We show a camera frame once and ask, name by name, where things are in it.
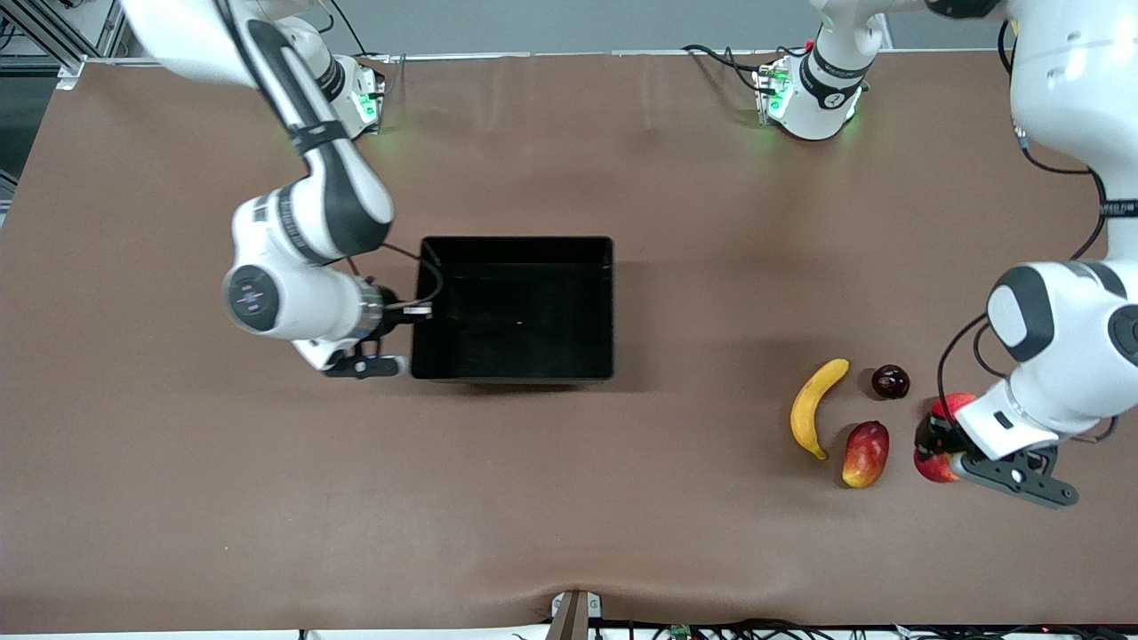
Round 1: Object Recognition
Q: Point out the red yellow apple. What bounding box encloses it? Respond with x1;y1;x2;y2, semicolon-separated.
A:
914;449;961;484

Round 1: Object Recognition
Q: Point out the black plastic box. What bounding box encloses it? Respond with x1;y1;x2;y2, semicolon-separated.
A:
410;236;615;383

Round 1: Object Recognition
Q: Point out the yellow banana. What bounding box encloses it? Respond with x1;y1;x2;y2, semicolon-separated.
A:
790;358;851;460

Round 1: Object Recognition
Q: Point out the dark purple plum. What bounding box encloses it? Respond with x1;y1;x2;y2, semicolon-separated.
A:
870;364;911;400

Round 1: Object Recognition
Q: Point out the red yellow mango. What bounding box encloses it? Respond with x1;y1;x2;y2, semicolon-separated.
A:
841;420;891;489

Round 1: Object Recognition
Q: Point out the brown table mat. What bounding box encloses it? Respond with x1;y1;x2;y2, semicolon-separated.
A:
0;51;1138;628

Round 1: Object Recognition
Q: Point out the grey camera stand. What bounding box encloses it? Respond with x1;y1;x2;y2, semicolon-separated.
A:
545;589;604;640

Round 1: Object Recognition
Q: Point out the aluminium frame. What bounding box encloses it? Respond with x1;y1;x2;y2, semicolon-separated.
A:
0;0;125;81

